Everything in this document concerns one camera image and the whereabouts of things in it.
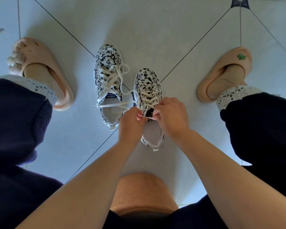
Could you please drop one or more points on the white shoelace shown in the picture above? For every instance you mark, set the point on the white shoelace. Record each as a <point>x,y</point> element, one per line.
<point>112,70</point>
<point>149,95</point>

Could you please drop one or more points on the person's left forearm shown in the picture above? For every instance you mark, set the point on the person's left forearm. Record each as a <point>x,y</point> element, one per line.
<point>81,186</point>

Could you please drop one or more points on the pink slipper with green charm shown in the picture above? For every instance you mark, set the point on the pink slipper with green charm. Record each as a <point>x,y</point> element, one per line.
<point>231,54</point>

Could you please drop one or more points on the floral sneaker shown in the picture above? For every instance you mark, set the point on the floral sneaker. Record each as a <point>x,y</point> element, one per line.
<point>108,54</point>
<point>147,78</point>

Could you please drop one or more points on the person's left hand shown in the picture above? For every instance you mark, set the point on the person's left hand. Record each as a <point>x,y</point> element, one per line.
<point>131,131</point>

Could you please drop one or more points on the person's right leg navy trousers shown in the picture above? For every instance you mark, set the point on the person's right leg navy trousers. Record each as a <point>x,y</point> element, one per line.
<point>264,126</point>

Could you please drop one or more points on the person's left leg navy trousers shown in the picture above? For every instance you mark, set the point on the person's left leg navy trousers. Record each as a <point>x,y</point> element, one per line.
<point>14,121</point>

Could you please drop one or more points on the person's leg navy trousers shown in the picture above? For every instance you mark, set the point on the person's leg navy trousers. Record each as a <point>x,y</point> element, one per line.
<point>14,121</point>
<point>264,126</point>

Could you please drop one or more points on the pink slipper with white charms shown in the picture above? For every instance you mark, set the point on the pink slipper with white charms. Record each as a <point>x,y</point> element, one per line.
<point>40,54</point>

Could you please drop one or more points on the person's right hand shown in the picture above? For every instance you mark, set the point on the person's right hand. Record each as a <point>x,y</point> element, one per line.
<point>174,119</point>

